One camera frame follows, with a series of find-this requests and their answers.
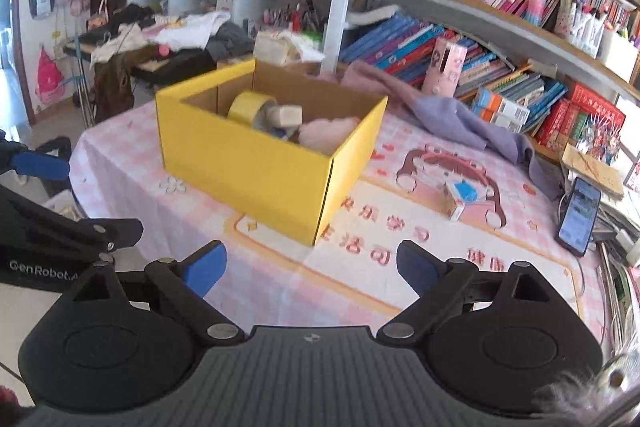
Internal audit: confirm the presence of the yellow cardboard box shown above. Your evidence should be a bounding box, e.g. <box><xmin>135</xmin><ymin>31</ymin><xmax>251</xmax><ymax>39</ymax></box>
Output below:
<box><xmin>155</xmin><ymin>58</ymin><xmax>388</xmax><ymax>248</ymax></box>

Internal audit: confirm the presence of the pink hanging bag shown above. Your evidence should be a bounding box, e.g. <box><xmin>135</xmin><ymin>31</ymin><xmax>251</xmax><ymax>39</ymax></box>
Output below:
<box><xmin>35</xmin><ymin>44</ymin><xmax>66</xmax><ymax>105</ymax></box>

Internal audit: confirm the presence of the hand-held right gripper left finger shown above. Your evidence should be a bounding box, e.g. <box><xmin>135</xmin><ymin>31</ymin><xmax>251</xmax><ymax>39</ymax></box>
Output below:
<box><xmin>70</xmin><ymin>241</ymin><xmax>246</xmax><ymax>343</ymax></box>

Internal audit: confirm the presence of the beige tissue pack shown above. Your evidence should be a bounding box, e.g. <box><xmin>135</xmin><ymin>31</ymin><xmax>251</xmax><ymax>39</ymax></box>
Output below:
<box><xmin>252</xmin><ymin>30</ymin><xmax>326</xmax><ymax>66</ymax></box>

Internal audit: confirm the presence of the pink carton with cutout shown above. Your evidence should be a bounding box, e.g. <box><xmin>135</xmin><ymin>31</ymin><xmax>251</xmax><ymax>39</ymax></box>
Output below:
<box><xmin>422</xmin><ymin>38</ymin><xmax>468</xmax><ymax>98</ymax></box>

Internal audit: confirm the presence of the small white red box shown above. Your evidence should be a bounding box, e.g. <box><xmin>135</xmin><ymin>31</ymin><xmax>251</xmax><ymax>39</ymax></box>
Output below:
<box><xmin>442</xmin><ymin>182</ymin><xmax>473</xmax><ymax>223</ymax></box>

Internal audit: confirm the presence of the white printed shirt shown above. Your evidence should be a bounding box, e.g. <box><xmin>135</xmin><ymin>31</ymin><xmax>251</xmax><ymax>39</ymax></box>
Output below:
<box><xmin>155</xmin><ymin>12</ymin><xmax>231</xmax><ymax>52</ymax></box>

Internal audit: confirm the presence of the black smartphone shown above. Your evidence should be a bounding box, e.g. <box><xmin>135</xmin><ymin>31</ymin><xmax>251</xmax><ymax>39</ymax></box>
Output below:
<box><xmin>556</xmin><ymin>177</ymin><xmax>602</xmax><ymax>258</ymax></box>

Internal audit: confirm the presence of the grey garment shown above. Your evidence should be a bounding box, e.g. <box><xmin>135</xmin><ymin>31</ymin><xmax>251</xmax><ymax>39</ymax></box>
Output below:
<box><xmin>205</xmin><ymin>24</ymin><xmax>256</xmax><ymax>62</ymax></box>

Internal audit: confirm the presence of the stack of papers and books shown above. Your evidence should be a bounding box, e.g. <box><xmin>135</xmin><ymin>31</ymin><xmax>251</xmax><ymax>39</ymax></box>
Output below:
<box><xmin>595</xmin><ymin>187</ymin><xmax>640</xmax><ymax>348</ymax></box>

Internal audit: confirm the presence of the white orange blue box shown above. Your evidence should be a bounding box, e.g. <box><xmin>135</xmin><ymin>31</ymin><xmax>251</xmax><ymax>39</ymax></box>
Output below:
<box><xmin>472</xmin><ymin>87</ymin><xmax>531</xmax><ymax>118</ymax></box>
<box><xmin>472</xmin><ymin>104</ymin><xmax>526</xmax><ymax>132</ymax></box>

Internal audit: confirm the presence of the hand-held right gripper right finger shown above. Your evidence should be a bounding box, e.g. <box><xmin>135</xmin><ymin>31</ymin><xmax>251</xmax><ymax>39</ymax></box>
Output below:
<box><xmin>376</xmin><ymin>239</ymin><xmax>556</xmax><ymax>343</ymax></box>

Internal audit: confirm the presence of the black side table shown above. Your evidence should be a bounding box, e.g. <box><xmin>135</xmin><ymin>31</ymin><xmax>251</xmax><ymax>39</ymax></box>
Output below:
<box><xmin>65</xmin><ymin>32</ymin><xmax>221</xmax><ymax>82</ymax></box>

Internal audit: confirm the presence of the mauve cloth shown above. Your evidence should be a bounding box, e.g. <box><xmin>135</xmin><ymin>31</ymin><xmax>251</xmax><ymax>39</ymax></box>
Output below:
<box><xmin>341</xmin><ymin>61</ymin><xmax>418</xmax><ymax>108</ymax></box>

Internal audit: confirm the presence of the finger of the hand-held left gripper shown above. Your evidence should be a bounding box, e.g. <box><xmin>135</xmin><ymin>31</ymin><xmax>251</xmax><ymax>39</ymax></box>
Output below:
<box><xmin>75</xmin><ymin>218</ymin><xmax>145</xmax><ymax>254</ymax></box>
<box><xmin>0</xmin><ymin>139</ymin><xmax>72</xmax><ymax>182</ymax></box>

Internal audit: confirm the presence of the pink checked tablecloth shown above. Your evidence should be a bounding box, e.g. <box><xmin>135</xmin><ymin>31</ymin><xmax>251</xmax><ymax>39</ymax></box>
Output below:
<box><xmin>69</xmin><ymin>97</ymin><xmax>616</xmax><ymax>343</ymax></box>

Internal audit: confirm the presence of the lavender cloth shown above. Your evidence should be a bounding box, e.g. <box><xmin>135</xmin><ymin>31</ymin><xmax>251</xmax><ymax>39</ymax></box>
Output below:
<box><xmin>405</xmin><ymin>96</ymin><xmax>563</xmax><ymax>200</ymax></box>

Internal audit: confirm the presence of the white pen holder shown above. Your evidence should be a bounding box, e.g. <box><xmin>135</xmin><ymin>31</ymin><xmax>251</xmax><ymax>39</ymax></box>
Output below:
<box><xmin>597</xmin><ymin>27</ymin><xmax>640</xmax><ymax>68</ymax></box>

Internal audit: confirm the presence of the brown garment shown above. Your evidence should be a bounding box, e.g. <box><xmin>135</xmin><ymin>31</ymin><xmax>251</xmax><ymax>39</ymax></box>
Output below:
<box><xmin>92</xmin><ymin>47</ymin><xmax>156</xmax><ymax>122</ymax></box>

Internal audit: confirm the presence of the pink fluffy sponge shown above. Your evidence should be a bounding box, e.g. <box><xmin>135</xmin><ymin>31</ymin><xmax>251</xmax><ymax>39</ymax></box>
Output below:
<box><xmin>298</xmin><ymin>116</ymin><xmax>361</xmax><ymax>154</ymax></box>

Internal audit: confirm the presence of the beige soap bar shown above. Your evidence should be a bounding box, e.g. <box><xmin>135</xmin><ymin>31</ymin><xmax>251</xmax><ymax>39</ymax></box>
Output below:
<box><xmin>265</xmin><ymin>104</ymin><xmax>304</xmax><ymax>128</ymax></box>

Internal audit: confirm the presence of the row of colourful books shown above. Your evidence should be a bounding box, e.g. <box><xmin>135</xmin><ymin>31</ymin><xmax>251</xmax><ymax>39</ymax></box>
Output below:
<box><xmin>340</xmin><ymin>12</ymin><xmax>568</xmax><ymax>138</ymax></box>

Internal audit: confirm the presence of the kraft paper notebook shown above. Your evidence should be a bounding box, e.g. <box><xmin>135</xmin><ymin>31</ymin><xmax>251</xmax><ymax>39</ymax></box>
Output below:
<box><xmin>560</xmin><ymin>144</ymin><xmax>626</xmax><ymax>200</ymax></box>

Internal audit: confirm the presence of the row of red books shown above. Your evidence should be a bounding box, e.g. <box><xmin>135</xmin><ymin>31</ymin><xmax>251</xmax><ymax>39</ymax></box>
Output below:
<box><xmin>535</xmin><ymin>82</ymin><xmax>626</xmax><ymax>158</ymax></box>

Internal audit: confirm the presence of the bunch of marker pens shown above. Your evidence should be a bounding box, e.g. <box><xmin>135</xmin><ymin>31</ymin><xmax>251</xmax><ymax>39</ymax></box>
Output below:
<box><xmin>555</xmin><ymin>0</ymin><xmax>608</xmax><ymax>58</ymax></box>

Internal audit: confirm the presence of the red fuzzy clothing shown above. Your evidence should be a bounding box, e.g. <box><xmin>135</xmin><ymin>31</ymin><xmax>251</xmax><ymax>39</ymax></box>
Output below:
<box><xmin>0</xmin><ymin>384</ymin><xmax>22</xmax><ymax>410</ymax></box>

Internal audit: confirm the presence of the yellow tape roll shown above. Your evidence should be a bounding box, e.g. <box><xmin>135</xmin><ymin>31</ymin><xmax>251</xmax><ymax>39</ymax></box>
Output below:
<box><xmin>227</xmin><ymin>90</ymin><xmax>278</xmax><ymax>130</ymax></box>

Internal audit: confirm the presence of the grey fur trim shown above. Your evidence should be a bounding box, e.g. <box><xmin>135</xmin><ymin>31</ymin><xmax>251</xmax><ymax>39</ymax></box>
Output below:
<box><xmin>532</xmin><ymin>352</ymin><xmax>640</xmax><ymax>414</ymax></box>

